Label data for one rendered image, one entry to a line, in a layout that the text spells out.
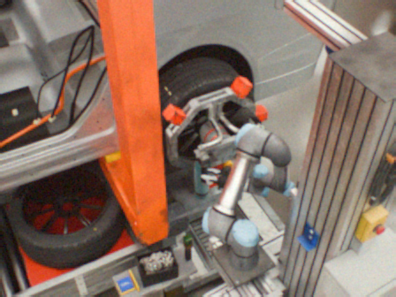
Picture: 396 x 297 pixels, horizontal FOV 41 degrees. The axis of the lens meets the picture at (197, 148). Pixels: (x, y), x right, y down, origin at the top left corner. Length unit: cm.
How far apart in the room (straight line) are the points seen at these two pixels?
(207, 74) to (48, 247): 129
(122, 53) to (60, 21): 172
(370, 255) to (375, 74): 82
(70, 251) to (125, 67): 135
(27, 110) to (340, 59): 220
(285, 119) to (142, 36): 256
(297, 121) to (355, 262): 240
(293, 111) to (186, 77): 175
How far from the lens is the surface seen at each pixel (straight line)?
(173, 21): 272
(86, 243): 307
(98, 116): 292
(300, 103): 457
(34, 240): 313
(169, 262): 286
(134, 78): 211
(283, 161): 239
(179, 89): 286
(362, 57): 169
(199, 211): 354
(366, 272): 215
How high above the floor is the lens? 300
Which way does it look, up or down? 47 degrees down
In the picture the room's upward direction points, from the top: straight up
